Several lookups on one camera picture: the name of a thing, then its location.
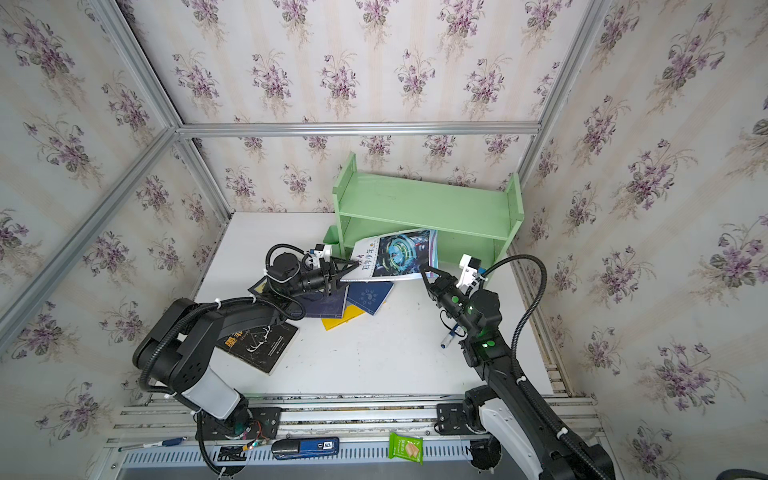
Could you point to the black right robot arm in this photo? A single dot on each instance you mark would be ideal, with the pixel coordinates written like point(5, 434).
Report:
point(509, 407)

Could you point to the green snack packet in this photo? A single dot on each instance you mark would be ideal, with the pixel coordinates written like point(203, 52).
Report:
point(405, 448)

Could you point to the yellow cartoon cover book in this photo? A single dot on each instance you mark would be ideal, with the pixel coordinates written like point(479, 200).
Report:
point(351, 312)

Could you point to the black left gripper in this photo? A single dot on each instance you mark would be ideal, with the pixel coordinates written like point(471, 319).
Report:
point(327, 275)

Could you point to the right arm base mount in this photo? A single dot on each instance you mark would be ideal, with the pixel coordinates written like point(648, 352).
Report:
point(463, 417)

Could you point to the dark blue book under arm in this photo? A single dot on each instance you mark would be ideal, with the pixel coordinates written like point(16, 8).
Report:
point(260, 287)

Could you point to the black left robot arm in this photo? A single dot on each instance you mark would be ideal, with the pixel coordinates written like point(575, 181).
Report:
point(174, 358)

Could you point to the dark blue thick book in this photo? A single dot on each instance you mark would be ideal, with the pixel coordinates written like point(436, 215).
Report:
point(319, 305)

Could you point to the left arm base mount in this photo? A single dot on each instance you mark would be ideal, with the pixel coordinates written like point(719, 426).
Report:
point(250, 425)

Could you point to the blue white marker pen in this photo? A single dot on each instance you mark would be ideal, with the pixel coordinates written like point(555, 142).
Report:
point(455, 332)

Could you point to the blue black handheld device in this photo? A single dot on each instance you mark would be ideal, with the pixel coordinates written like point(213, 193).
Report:
point(302, 448)

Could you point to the blue pen on rail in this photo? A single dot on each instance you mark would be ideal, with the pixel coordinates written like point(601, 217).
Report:
point(157, 444)

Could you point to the sci-fi cover magazine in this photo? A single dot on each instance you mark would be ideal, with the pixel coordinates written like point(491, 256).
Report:
point(393, 257)

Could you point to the black cover book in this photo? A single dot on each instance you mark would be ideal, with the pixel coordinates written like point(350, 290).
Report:
point(260, 347)

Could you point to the blue book yellow label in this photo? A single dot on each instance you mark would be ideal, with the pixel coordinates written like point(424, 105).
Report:
point(369, 296)

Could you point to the green pen holder cup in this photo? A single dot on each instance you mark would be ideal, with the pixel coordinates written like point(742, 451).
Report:
point(331, 236)

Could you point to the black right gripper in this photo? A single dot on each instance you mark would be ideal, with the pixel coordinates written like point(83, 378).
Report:
point(441, 285)

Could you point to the green wooden bookshelf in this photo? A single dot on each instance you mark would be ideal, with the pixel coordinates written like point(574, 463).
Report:
point(476, 222)

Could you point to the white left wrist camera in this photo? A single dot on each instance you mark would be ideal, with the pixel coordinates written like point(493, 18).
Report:
point(321, 251)

